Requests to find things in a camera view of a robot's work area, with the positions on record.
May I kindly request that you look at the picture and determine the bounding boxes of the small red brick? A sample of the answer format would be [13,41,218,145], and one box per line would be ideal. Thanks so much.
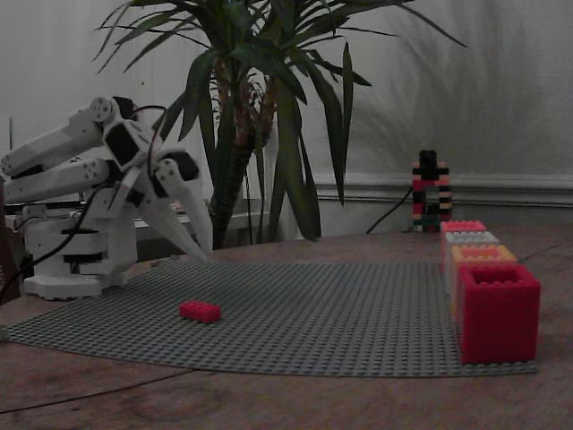
[179,300,222,324]

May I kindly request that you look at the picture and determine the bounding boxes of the grey building baseplate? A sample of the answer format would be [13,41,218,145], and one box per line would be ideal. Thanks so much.
[4,259,541,377]

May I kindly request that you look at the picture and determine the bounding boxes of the multicolour brick tower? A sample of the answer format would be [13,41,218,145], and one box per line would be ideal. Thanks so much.
[410,160,452,234]

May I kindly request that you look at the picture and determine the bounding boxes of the grey brick box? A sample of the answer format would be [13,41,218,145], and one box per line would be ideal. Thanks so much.
[442,231,500,297]

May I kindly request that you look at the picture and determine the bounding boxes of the pink brick box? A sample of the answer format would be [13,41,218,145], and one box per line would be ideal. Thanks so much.
[440,219,488,274]

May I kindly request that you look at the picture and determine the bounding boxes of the orange brick box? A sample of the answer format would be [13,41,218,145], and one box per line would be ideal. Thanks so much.
[449,245,518,323]

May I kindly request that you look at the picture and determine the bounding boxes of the red brick box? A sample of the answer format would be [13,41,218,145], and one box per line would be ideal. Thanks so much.
[457,263,542,365]

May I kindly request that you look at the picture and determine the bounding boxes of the green palm houseplant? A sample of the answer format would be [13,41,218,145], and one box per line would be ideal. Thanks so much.
[93,0,469,251]

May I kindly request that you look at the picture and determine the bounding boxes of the red arm wire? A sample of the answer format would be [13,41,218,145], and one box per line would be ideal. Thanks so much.
[133,105,167,181]

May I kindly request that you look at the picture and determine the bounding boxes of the black arm base cable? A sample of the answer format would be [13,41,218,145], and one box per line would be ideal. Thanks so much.
[0,209,98,305]

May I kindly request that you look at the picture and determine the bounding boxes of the thin dark table cable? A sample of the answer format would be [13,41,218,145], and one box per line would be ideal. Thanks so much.
[0,366,198,416]

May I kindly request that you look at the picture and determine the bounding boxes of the black camera cable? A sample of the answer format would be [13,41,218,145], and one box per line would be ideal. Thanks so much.
[365,185,415,235]

